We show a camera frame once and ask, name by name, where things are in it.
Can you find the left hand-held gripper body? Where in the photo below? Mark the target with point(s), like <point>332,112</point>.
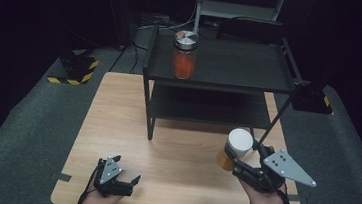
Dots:
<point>110,175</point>

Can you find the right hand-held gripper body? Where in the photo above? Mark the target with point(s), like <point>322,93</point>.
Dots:
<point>283,165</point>

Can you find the white lid jar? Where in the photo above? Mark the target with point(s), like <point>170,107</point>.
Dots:
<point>238,144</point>

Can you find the black two-tier shelf rack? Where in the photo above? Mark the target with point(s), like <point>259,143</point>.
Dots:
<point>226,64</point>

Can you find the silver lid jar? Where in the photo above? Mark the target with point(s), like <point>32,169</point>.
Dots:
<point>184,60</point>

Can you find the grey tape strip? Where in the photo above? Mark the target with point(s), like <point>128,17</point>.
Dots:
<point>294,197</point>
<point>61,177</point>

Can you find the black yellow striped stand base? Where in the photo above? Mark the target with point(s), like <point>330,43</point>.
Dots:
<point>311,99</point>
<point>76,68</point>

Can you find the white metal stand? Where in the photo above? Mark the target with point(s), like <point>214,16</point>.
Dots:
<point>238,11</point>

